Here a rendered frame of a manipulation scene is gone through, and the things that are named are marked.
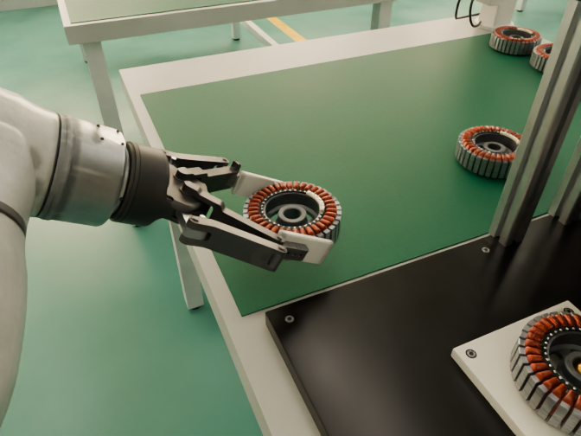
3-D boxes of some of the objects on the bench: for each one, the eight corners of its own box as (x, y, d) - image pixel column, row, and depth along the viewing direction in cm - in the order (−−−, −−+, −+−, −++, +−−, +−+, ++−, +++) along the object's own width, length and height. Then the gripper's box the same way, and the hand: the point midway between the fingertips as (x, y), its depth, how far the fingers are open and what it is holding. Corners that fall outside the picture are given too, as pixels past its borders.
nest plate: (577, 511, 36) (583, 504, 36) (450, 355, 47) (452, 348, 46) (705, 432, 41) (713, 425, 40) (564, 307, 52) (568, 299, 51)
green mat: (241, 317, 53) (241, 316, 53) (140, 95, 97) (139, 94, 96) (761, 141, 83) (762, 139, 83) (505, 31, 126) (505, 30, 126)
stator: (489, 188, 72) (496, 167, 69) (439, 152, 79) (443, 132, 77) (543, 169, 76) (551, 149, 73) (490, 137, 83) (496, 118, 81)
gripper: (156, 221, 34) (372, 259, 47) (108, 92, 51) (278, 146, 64) (121, 299, 37) (334, 315, 50) (86, 152, 54) (253, 193, 67)
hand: (290, 218), depth 56 cm, fingers closed on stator, 11 cm apart
